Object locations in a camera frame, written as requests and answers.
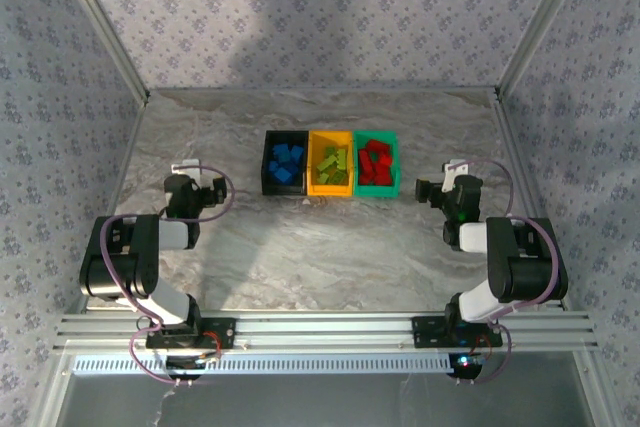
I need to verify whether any green plastic bin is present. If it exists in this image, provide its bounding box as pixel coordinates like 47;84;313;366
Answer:
352;130;401;198

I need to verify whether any black plastic bin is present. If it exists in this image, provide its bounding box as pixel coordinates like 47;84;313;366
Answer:
260;129;310;197

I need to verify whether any yellow plastic bin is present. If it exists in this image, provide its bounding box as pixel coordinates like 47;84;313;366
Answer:
306;129;357;197

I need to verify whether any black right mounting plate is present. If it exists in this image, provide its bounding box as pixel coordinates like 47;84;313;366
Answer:
410;315;504;348

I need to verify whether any black mounting plate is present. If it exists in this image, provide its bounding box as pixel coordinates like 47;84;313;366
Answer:
144;317;237;349
410;315;504;348

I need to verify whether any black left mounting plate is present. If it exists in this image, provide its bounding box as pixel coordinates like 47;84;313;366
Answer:
144;317;237;349

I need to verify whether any right controller board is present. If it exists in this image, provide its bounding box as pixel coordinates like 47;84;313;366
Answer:
447;352;486;381

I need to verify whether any controller board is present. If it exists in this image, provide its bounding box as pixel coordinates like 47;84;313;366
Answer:
447;352;486;381
164;354;221;381

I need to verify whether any left controller board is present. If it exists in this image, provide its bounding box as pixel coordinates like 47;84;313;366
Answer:
164;354;221;381

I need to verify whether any aluminium right side rail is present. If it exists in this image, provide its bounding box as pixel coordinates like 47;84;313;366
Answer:
492;88;571;311

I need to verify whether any aluminium left side rail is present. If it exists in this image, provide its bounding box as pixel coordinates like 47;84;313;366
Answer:
82;94;152;311

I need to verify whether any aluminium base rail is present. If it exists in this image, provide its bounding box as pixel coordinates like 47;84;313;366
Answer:
54;311;601;352

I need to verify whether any aluminium left corner post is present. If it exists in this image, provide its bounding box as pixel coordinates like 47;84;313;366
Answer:
52;0;152;103

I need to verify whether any aluminium corner post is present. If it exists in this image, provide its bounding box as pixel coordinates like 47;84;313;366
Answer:
52;0;152;103
493;0;599;98

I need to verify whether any aluminium right corner post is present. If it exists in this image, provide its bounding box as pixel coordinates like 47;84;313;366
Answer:
493;0;599;98

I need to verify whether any slotted grey cable duct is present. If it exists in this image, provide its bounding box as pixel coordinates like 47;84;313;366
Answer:
73;355;454;376

